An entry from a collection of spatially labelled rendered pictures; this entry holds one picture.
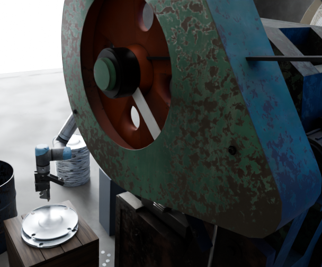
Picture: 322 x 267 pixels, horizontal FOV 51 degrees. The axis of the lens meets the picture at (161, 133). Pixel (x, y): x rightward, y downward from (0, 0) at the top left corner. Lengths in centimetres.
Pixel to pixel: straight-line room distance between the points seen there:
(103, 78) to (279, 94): 51
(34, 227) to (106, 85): 113
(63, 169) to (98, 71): 188
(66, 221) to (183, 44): 137
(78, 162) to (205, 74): 213
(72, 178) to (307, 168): 230
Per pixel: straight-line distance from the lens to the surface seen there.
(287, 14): 885
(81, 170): 288
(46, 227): 195
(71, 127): 203
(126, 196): 167
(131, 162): 112
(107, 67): 102
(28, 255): 185
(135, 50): 107
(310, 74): 102
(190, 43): 83
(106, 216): 239
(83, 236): 190
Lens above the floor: 159
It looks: 24 degrees down
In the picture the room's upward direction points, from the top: 5 degrees clockwise
